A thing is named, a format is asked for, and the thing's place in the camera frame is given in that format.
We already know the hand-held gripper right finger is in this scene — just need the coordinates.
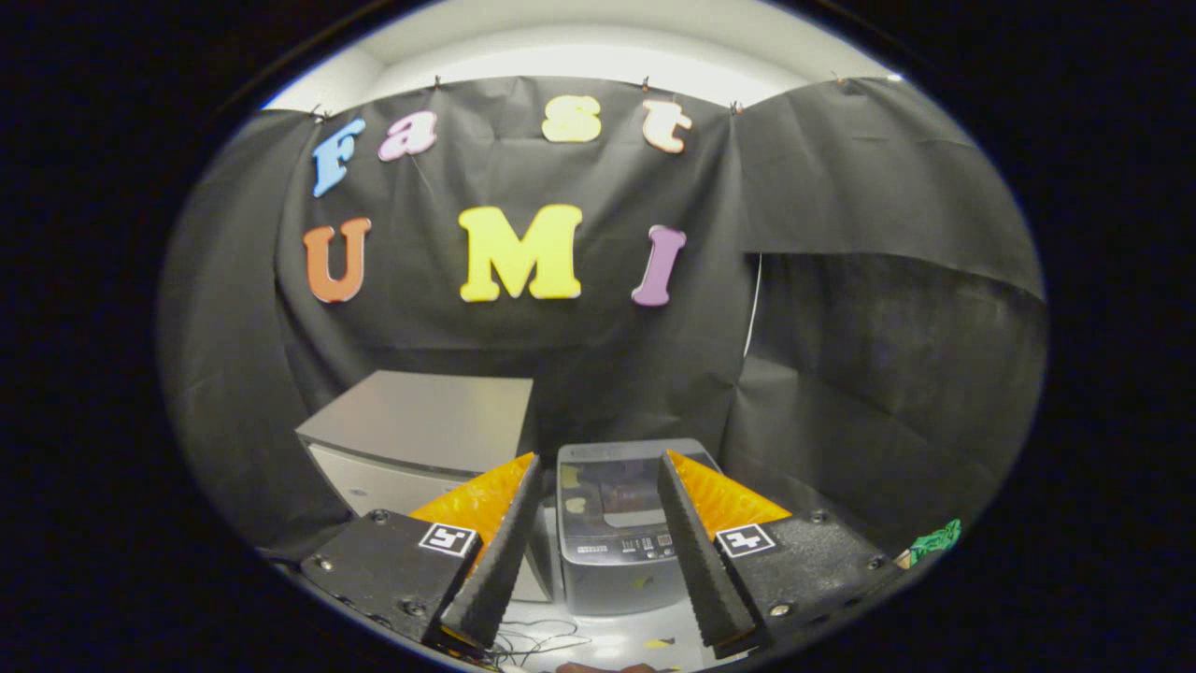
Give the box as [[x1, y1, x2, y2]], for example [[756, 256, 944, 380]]
[[657, 450, 905, 658]]

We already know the grey washing machine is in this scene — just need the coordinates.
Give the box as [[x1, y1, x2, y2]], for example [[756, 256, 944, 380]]
[[556, 437, 725, 618]]

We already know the dark transparent washing machine lid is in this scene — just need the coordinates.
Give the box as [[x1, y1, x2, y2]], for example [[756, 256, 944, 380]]
[[558, 439, 720, 543]]

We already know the thin black floor cable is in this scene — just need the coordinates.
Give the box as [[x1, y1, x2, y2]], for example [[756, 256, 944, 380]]
[[491, 617, 595, 669]]

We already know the white hanging cable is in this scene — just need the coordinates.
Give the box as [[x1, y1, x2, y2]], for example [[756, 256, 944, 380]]
[[743, 252, 763, 361]]

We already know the grey cabinet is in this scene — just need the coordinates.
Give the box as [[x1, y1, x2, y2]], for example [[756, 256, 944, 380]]
[[294, 370, 557, 604]]

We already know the green object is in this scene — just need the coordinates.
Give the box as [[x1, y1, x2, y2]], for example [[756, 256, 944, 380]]
[[911, 519, 963, 562]]

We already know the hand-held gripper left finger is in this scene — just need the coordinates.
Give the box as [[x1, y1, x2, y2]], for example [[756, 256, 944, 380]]
[[299, 451, 545, 652]]

